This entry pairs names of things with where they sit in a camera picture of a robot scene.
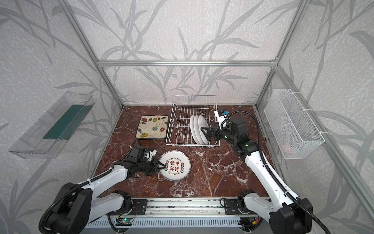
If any white round plate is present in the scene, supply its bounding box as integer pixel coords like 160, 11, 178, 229
159, 150, 191, 181
193, 116, 204, 145
190, 115, 200, 145
197, 114, 210, 145

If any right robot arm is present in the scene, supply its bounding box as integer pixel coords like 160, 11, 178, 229
197, 117, 313, 234

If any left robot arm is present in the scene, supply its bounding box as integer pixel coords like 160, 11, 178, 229
39, 146, 166, 234

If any pink object in basket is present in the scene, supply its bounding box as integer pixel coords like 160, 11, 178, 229
281, 144, 294, 155

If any green circuit board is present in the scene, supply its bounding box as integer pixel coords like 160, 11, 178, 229
116, 217, 134, 226

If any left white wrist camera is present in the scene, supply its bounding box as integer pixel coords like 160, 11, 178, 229
144, 149, 157, 161

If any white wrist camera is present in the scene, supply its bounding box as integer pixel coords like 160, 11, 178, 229
144, 149, 157, 161
214, 109, 228, 130

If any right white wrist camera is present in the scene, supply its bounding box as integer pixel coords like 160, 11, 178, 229
214, 109, 228, 130

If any white wire dish rack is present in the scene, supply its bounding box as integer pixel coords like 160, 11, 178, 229
166, 95, 220, 147

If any aluminium mounting rail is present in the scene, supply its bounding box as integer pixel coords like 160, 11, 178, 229
84, 196, 275, 218

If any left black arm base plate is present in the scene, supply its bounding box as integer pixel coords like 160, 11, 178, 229
118, 199, 148, 215

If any white mesh wall basket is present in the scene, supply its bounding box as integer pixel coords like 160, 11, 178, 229
265, 89, 325, 160

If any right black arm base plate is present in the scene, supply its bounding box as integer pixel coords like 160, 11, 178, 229
222, 198, 249, 215

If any right black corrugated cable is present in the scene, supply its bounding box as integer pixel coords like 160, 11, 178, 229
224, 110, 332, 234

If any clear plastic wall bin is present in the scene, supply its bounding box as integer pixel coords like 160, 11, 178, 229
9, 91, 95, 159

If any aluminium frame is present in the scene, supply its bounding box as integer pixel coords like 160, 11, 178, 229
57, 1, 374, 218

